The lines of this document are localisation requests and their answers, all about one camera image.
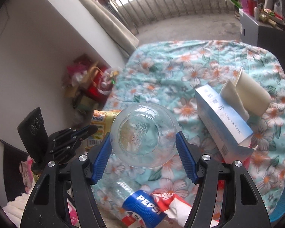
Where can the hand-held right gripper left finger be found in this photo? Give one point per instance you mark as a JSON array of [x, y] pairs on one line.
[[101, 161]]

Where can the yellow noodle packet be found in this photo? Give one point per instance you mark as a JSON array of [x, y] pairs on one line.
[[99, 123]]

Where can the white fluffy blanket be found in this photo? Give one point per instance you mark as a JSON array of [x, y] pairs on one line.
[[14, 206]]

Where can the blue white medicine box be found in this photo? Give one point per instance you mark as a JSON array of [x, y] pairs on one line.
[[218, 123]]

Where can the crushed beige paper cup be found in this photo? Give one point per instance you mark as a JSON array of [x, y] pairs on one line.
[[231, 95]]

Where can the blue plastic basket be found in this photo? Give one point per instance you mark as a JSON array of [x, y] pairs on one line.
[[283, 209]]

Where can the grey cabinet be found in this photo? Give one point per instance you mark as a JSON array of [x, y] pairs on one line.
[[251, 28]]

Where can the blue label cola bottle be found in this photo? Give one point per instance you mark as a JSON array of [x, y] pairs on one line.
[[142, 206]]

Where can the red gift bag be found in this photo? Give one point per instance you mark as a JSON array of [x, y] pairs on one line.
[[96, 85]]

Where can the clear plastic bowl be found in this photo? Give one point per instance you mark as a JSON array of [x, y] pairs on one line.
[[144, 135]]

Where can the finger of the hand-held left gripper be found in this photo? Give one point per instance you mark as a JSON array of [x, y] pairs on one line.
[[87, 130], [64, 147]]

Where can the small white plastic bag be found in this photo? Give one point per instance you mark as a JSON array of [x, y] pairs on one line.
[[278, 7]]

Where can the dark cloth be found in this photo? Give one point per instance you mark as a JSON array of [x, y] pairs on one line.
[[11, 161]]

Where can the window railing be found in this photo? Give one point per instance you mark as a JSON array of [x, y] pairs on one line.
[[180, 2]]

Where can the pink tissue paper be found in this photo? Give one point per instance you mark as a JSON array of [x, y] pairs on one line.
[[77, 64]]

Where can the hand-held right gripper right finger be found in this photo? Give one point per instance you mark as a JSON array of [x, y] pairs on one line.
[[187, 159]]

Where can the red white paper bag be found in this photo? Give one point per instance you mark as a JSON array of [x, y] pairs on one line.
[[178, 206]]

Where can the floral turquoise blanket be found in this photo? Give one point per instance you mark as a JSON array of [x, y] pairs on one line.
[[180, 64]]

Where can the pink floral clothing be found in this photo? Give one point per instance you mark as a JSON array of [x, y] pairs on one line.
[[26, 171]]

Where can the red canister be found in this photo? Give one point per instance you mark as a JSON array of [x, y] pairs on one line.
[[251, 4]]

